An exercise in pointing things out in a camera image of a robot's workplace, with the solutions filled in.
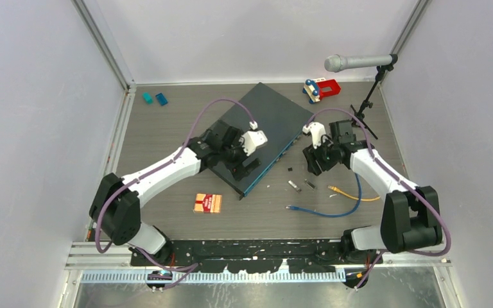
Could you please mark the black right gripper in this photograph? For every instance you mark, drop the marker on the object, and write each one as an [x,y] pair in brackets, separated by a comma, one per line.
[312,154]

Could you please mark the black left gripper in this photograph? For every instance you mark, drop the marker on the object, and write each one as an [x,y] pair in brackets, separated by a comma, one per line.
[238,171]

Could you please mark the silver SFP transceiver module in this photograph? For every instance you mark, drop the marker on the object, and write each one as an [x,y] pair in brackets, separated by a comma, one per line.
[294,186]

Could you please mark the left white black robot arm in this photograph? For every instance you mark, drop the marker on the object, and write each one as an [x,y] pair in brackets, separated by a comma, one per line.
[116,209]

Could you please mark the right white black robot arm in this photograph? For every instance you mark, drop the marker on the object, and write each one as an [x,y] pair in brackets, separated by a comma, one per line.
[406,223]

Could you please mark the red and gold card box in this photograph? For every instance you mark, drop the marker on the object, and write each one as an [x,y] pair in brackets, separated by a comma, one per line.
[207,203]

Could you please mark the black microphone tripod stand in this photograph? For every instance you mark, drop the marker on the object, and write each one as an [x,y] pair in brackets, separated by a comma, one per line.
[381,71]

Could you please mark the red white blue toy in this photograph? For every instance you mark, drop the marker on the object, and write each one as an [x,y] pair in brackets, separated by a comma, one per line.
[319,88]

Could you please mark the blue plastic block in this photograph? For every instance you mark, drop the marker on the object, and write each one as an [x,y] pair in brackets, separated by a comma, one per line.
[161,99]

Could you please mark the grey microphone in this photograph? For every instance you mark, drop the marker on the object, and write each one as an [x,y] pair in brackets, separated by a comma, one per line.
[338,63]

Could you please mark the teal plastic block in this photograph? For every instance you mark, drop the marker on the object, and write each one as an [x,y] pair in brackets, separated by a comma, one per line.
[147,98]

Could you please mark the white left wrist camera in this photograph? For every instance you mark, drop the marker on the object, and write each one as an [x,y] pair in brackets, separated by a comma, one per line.
[253,140]

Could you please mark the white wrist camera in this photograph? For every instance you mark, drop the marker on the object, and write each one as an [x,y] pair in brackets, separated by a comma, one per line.
[253,140]
[317,131]

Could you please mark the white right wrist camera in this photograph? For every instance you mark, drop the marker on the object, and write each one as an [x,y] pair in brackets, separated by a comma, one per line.
[317,131]

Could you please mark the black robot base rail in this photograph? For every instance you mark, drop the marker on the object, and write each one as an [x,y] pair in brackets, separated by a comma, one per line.
[257,256]

